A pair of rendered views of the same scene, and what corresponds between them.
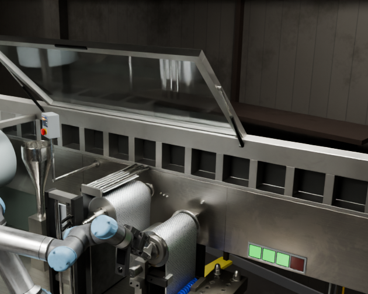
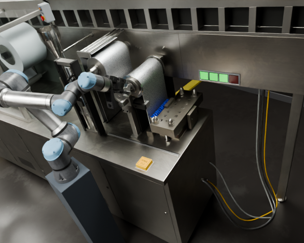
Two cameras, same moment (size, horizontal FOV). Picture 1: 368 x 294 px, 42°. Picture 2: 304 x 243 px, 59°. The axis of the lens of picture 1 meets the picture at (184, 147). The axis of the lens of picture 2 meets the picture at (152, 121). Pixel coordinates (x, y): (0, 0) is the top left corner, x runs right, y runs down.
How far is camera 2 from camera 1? 0.45 m
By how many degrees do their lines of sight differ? 23
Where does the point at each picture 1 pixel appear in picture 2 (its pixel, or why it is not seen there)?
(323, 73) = not seen: outside the picture
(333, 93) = not seen: outside the picture
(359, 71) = not seen: outside the picture
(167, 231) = (139, 73)
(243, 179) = (189, 25)
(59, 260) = (58, 109)
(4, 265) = (37, 114)
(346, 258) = (269, 70)
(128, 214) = (114, 66)
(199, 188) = (159, 37)
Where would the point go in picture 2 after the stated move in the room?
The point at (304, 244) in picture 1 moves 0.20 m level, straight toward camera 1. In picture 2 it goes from (237, 65) to (234, 85)
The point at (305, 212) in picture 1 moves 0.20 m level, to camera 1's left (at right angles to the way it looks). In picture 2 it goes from (236, 41) to (197, 47)
